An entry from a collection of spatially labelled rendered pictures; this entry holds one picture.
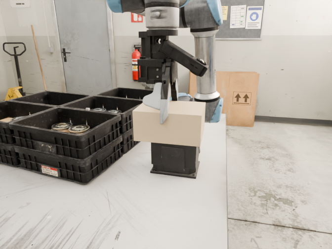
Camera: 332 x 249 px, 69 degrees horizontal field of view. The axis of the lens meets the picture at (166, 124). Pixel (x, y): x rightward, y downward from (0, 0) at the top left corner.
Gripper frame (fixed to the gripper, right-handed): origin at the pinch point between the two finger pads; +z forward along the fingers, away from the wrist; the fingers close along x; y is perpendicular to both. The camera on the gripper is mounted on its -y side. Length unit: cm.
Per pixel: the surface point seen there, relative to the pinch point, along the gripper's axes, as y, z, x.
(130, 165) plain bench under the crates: 28, 40, -40
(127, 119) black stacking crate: 34, 21, -54
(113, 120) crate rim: 35, 17, -41
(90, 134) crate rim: 38.0, 17.7, -24.2
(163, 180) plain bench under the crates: 10, 40, -32
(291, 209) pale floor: -73, 110, -120
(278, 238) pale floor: -57, 110, -86
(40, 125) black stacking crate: 74, 22, -40
